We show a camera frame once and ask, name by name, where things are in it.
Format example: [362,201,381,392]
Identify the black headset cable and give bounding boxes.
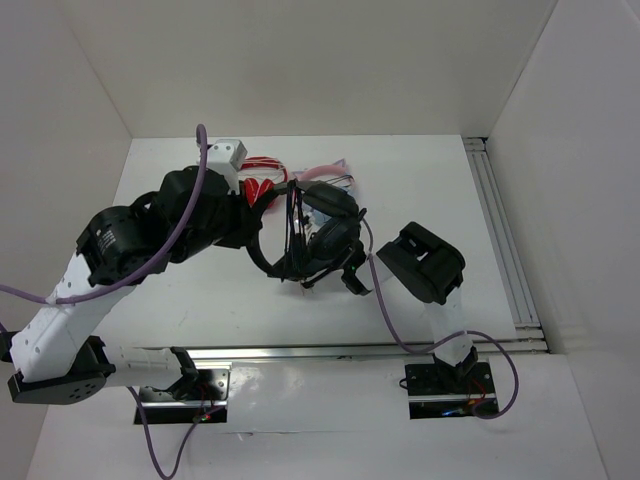
[279,180,314,291]

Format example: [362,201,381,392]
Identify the black headset with microphone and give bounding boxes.
[246,180,370,296]

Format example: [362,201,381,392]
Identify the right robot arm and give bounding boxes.
[355,222,478,392]

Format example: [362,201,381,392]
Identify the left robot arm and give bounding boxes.
[1,167,261,405]

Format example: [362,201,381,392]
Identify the red headphones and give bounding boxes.
[239,156,289,206]

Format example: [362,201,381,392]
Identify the pink and blue cat headphones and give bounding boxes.
[293,159,355,192]

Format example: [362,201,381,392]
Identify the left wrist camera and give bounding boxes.
[207,139,247,195]

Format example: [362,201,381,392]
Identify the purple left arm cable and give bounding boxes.
[0,123,210,331]

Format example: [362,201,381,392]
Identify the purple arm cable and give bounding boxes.
[0,123,210,331]
[359,217,521,420]

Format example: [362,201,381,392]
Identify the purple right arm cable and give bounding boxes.
[359,217,521,420]

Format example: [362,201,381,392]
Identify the aluminium rail at front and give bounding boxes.
[187,330,549,364]

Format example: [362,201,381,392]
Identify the aluminium rail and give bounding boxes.
[187,330,549,364]
[462,137,550,354]

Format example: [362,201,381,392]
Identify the aluminium rail at right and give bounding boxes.
[462,137,550,354]

